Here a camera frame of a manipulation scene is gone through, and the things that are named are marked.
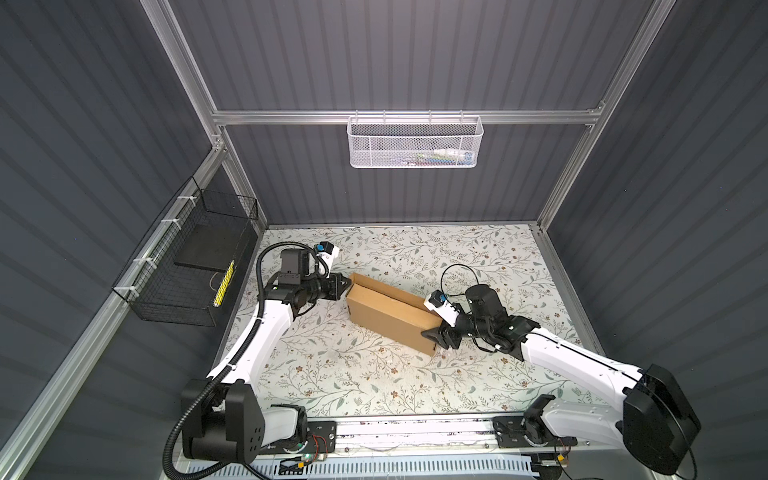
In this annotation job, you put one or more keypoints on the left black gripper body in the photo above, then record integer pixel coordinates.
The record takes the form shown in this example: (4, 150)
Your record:
(315, 288)

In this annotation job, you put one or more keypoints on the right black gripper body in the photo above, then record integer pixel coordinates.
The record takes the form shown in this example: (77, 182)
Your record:
(471, 327)

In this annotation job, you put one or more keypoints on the brown cardboard box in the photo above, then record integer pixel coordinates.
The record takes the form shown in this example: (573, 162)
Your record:
(393, 313)

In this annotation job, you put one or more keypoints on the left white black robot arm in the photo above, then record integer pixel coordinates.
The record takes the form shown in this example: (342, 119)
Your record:
(222, 420)

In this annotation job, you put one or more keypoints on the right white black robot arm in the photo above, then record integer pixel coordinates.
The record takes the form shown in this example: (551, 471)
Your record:
(643, 410)

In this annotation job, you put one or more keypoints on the yellow marker pen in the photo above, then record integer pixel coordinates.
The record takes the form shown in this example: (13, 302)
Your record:
(224, 285)

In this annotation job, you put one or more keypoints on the floral patterned table mat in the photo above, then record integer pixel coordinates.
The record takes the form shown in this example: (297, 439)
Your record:
(334, 367)

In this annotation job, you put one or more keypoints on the black foam pad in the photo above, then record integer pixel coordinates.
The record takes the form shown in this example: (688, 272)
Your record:
(208, 248)

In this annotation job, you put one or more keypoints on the pens in white basket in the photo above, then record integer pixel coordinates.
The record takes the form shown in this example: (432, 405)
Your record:
(449, 157)

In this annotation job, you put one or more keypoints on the aluminium mounting rail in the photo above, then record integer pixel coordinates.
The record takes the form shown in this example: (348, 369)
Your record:
(420, 433)

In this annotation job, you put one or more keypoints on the black wire basket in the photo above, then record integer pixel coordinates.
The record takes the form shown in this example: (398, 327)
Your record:
(157, 290)

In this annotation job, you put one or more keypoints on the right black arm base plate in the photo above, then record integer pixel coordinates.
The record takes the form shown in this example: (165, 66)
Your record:
(517, 431)

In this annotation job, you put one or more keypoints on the white wire mesh basket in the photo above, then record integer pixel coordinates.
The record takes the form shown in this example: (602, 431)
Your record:
(375, 142)

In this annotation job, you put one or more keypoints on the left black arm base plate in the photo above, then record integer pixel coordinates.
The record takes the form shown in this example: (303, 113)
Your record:
(321, 437)

